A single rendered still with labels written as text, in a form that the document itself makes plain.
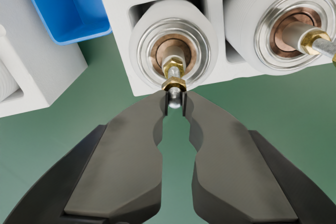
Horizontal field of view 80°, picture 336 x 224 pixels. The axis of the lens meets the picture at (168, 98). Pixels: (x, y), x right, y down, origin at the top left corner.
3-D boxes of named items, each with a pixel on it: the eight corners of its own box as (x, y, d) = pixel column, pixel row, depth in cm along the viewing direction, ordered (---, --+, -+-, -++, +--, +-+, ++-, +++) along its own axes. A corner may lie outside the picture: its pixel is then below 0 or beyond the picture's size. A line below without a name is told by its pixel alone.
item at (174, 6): (209, 28, 37) (237, 63, 21) (168, 59, 40) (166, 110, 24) (177, -20, 33) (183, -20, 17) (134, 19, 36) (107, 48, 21)
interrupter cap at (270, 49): (253, 75, 22) (255, 78, 21) (251, 0, 18) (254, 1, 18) (327, 60, 21) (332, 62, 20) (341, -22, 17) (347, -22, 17)
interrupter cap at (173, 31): (223, 61, 21) (225, 63, 21) (167, 99, 24) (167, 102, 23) (180, -1, 18) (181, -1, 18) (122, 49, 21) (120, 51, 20)
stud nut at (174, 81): (160, 77, 14) (159, 82, 14) (184, 73, 14) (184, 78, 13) (165, 100, 15) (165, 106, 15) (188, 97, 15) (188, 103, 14)
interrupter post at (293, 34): (278, 47, 20) (296, 58, 18) (279, 23, 19) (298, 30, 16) (303, 41, 20) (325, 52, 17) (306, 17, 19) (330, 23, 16)
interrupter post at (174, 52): (189, 57, 21) (192, 69, 18) (171, 70, 22) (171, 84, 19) (175, 39, 20) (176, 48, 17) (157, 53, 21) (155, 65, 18)
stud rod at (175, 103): (167, 57, 19) (165, 97, 13) (177, 56, 19) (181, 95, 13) (169, 67, 20) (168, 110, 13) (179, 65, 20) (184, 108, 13)
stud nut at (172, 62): (162, 59, 18) (161, 62, 17) (181, 56, 17) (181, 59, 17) (166, 79, 19) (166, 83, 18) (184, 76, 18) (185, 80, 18)
